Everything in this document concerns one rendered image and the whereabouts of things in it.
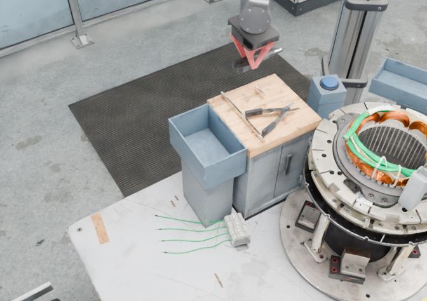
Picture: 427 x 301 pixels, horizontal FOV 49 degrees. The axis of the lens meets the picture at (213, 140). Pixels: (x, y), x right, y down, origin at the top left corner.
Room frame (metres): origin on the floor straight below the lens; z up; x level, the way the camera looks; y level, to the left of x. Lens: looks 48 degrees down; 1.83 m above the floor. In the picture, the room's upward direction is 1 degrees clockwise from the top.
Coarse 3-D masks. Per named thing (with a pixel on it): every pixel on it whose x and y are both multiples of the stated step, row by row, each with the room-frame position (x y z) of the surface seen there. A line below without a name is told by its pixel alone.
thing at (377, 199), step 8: (352, 112) 0.75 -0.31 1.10; (344, 120) 0.72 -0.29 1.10; (352, 120) 0.72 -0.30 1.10; (336, 136) 0.68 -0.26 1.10; (336, 152) 0.63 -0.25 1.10; (336, 160) 0.61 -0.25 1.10; (360, 184) 0.55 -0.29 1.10; (368, 192) 0.53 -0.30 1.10; (376, 192) 0.53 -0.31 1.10; (368, 200) 0.51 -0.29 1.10; (376, 200) 0.51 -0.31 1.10; (392, 200) 0.51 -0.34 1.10
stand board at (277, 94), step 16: (272, 80) 0.90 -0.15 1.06; (240, 96) 0.84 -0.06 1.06; (256, 96) 0.84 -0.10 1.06; (272, 96) 0.84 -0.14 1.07; (288, 96) 0.84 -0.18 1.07; (224, 112) 0.78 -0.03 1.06; (288, 112) 0.78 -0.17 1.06; (304, 112) 0.78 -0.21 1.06; (240, 128) 0.73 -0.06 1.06; (256, 128) 0.73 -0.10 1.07; (288, 128) 0.73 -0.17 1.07; (304, 128) 0.74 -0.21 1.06; (256, 144) 0.68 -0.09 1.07; (272, 144) 0.69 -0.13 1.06
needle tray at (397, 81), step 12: (384, 60) 0.98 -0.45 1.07; (396, 60) 0.98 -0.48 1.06; (384, 72) 0.98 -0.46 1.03; (396, 72) 0.97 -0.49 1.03; (408, 72) 0.96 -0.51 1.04; (420, 72) 0.95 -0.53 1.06; (372, 84) 0.91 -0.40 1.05; (384, 84) 0.89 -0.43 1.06; (396, 84) 0.93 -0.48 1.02; (408, 84) 0.93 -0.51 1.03; (420, 84) 0.93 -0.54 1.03; (384, 96) 0.89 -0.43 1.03; (396, 96) 0.87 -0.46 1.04; (408, 96) 0.86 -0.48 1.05; (420, 96) 0.84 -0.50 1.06; (408, 108) 0.86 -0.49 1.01; (420, 108) 0.84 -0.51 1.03
